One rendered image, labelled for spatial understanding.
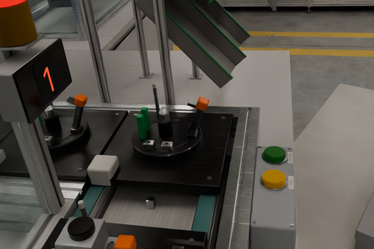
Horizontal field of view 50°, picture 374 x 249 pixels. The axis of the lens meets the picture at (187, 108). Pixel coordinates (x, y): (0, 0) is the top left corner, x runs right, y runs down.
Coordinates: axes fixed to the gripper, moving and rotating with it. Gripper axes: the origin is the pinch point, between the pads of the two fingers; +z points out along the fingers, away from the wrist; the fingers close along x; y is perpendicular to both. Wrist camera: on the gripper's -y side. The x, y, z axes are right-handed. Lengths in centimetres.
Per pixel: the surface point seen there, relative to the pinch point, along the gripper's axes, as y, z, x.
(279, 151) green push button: 2.3, 26.1, -6.4
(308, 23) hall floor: 34, 124, 353
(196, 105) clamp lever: -12.7, 16.9, -6.0
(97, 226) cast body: -18.4, 14.7, -38.2
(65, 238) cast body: -21.4, 14.7, -40.4
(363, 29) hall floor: 84, 124, 333
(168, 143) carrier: -17.6, 22.8, -10.1
